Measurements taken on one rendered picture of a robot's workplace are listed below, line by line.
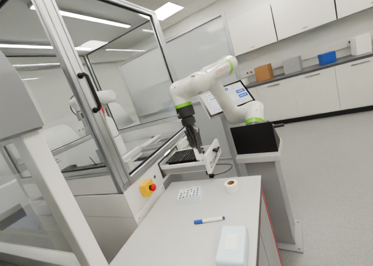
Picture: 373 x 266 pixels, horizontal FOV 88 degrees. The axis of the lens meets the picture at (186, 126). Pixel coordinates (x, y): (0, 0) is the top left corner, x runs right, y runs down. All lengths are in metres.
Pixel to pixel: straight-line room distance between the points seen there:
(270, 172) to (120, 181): 0.95
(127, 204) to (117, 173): 0.17
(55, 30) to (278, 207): 1.64
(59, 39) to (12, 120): 0.57
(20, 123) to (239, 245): 0.70
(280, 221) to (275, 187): 0.28
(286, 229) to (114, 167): 1.28
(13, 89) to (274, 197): 1.48
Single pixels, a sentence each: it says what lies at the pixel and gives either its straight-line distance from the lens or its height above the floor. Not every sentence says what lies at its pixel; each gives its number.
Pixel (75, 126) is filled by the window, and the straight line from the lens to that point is 1.10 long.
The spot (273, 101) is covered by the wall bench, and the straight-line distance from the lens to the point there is 4.08.
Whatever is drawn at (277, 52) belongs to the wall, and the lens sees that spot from 4.68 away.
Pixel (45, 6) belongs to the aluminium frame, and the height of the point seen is 1.83.
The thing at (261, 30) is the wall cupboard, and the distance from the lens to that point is 4.36.
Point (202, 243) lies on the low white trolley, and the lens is 0.87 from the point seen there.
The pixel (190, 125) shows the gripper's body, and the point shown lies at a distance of 1.00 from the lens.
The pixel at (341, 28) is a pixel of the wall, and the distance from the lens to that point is 4.74.
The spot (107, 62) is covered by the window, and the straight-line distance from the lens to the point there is 1.19.
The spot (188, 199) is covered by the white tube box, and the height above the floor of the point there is 0.78.
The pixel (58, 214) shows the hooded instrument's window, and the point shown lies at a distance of 0.60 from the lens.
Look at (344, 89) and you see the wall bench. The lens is 4.11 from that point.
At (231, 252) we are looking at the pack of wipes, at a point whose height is 0.80.
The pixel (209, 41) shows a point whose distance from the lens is 2.87.
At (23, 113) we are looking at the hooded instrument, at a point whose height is 1.41.
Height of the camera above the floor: 1.36
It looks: 12 degrees down
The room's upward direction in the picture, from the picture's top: 19 degrees counter-clockwise
